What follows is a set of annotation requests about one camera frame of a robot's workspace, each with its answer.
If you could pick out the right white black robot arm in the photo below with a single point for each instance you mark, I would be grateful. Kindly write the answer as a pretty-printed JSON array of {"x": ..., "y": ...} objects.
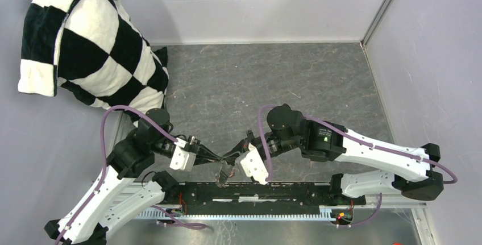
[{"x": 406, "y": 171}]

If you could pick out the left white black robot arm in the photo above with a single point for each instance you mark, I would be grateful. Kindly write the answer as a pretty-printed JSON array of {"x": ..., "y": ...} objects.
[{"x": 96, "y": 218}]

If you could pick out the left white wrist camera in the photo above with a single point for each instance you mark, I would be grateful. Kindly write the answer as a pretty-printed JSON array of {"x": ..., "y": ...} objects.
[{"x": 183, "y": 156}]

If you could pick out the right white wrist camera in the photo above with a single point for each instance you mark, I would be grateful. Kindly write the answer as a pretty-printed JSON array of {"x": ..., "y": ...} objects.
[{"x": 252, "y": 165}]

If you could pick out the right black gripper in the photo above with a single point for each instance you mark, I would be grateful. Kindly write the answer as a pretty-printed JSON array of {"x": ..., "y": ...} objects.
[{"x": 239, "y": 149}]

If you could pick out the corner aluminium profile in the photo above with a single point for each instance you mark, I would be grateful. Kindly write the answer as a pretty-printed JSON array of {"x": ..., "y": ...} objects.
[{"x": 377, "y": 19}]

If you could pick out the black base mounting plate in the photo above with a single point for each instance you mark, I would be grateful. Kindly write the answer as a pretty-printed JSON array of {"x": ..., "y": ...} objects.
[{"x": 244, "y": 198}]

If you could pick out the aluminium frame rail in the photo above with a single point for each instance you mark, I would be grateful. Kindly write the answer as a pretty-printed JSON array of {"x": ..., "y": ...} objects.
[{"x": 342, "y": 215}]

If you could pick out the white slotted cable duct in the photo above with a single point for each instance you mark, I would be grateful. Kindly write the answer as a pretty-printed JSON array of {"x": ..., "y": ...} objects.
[{"x": 323, "y": 215}]

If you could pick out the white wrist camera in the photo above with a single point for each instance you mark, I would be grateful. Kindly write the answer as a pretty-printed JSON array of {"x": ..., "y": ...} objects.
[
  {"x": 252, "y": 165},
  {"x": 183, "y": 156}
]

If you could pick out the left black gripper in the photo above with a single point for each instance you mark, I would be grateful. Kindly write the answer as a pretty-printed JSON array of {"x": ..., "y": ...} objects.
[{"x": 204, "y": 151}]

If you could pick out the black and white checkered cloth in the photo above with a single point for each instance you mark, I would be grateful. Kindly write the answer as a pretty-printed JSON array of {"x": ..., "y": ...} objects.
[{"x": 92, "y": 49}]

